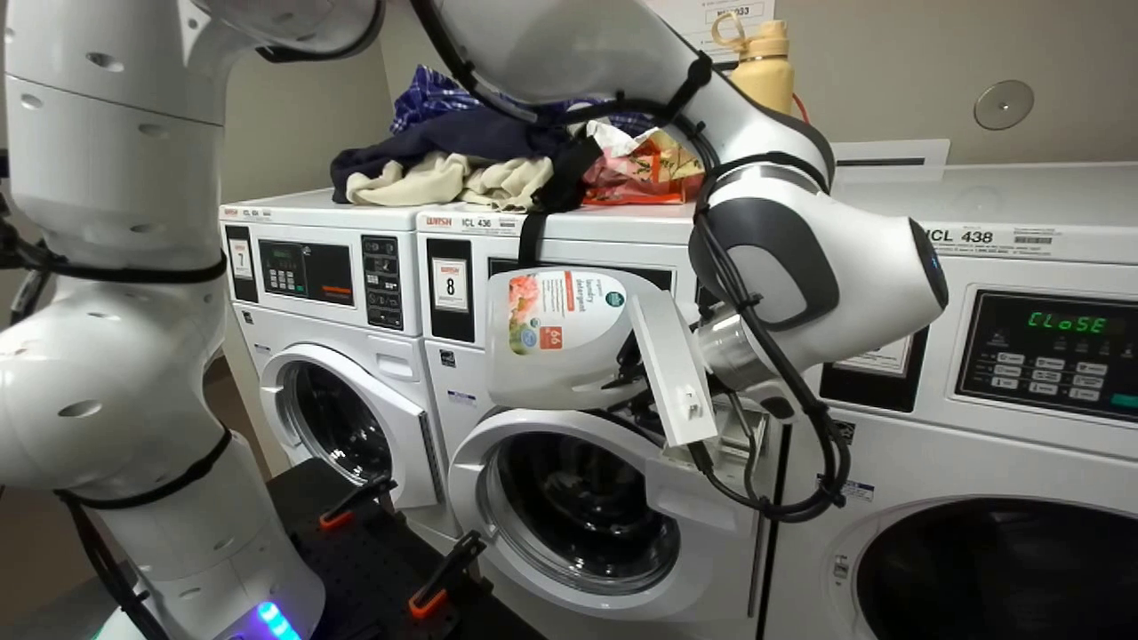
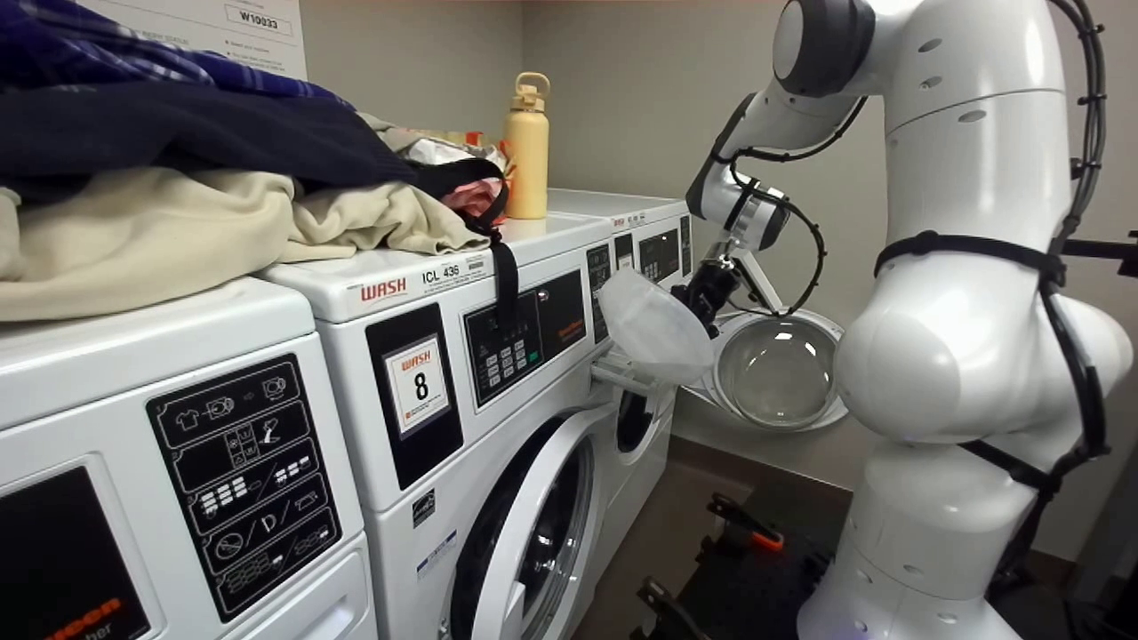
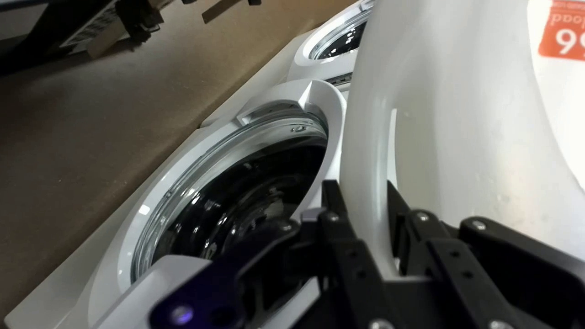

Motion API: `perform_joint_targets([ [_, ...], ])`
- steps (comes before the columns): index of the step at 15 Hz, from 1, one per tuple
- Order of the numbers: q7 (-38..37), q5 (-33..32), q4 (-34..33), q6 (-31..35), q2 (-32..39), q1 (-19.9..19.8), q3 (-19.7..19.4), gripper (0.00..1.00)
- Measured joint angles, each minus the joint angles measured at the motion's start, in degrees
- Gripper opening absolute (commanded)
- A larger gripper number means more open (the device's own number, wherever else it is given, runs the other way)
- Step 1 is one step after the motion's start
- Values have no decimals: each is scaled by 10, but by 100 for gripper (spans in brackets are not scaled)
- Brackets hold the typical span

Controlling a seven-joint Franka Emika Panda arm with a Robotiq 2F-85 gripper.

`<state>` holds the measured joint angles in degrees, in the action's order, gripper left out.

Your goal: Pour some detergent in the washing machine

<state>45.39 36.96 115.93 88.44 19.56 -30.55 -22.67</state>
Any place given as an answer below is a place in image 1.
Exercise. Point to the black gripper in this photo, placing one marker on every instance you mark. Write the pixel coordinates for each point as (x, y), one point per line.
(640, 406)

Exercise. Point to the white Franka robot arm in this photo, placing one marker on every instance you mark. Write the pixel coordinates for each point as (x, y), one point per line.
(108, 377)

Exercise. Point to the white washing machine number 8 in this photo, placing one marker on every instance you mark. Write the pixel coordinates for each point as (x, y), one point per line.
(465, 377)

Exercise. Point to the white washing machine number 7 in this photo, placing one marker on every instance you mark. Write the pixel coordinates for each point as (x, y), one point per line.
(396, 344)

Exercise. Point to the white washing machine number 9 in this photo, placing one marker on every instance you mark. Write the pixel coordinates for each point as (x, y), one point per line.
(1009, 476)

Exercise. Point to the round door of washer 8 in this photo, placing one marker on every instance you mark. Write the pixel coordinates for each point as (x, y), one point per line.
(582, 511)

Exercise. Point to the red orange garment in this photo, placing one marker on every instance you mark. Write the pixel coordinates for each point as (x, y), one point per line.
(640, 181)

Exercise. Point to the black orange clamp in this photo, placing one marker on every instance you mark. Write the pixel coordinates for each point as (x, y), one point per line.
(351, 508)
(447, 581)

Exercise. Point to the white crumpled garment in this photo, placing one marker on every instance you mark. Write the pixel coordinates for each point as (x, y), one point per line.
(617, 139)

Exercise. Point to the round door of washer 7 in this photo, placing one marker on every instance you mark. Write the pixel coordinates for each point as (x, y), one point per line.
(341, 414)

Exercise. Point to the navy blue garment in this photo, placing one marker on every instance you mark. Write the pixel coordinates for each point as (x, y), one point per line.
(474, 138)

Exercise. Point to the beige garment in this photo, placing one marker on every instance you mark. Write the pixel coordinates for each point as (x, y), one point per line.
(415, 181)

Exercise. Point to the black base table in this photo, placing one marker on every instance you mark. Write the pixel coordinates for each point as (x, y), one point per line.
(357, 575)

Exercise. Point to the white slotted card box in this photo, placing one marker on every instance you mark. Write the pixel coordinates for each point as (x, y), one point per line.
(884, 158)

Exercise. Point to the yellow water bottle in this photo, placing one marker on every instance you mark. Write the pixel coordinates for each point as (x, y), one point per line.
(758, 73)

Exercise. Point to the round wall plate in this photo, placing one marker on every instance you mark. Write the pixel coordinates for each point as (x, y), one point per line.
(1005, 104)

